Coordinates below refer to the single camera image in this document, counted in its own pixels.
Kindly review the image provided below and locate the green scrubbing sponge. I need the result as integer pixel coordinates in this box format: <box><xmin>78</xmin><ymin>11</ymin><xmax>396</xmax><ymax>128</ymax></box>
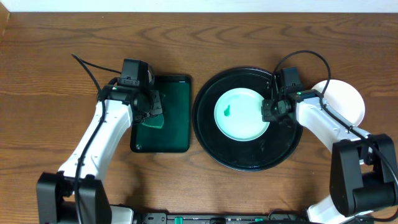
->
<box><xmin>142</xmin><ymin>91</ymin><xmax>164</xmax><ymax>129</ymax></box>

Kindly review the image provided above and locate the pale green back plate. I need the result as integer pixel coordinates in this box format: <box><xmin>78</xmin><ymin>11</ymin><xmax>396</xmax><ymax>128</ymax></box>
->
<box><xmin>214</xmin><ymin>88</ymin><xmax>269</xmax><ymax>141</ymax></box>

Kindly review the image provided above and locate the white plate with green stain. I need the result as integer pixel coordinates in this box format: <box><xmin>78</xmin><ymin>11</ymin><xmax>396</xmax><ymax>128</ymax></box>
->
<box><xmin>324</xmin><ymin>80</ymin><xmax>366</xmax><ymax>126</ymax></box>

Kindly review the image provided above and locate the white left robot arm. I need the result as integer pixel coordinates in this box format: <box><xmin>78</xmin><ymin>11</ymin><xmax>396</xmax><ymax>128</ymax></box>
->
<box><xmin>36</xmin><ymin>85</ymin><xmax>162</xmax><ymax>223</ymax></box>

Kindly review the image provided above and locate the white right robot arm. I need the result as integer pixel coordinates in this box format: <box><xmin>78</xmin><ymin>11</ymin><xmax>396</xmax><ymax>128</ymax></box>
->
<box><xmin>261</xmin><ymin>90</ymin><xmax>397</xmax><ymax>223</ymax></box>

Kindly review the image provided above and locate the round black serving tray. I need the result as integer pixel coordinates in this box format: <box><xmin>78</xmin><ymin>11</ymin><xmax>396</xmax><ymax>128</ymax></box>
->
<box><xmin>192</xmin><ymin>67</ymin><xmax>303</xmax><ymax>171</ymax></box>

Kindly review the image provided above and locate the dark green rectangular tray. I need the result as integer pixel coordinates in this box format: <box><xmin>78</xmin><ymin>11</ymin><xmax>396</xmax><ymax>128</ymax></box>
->
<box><xmin>130</xmin><ymin>75</ymin><xmax>192</xmax><ymax>153</ymax></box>

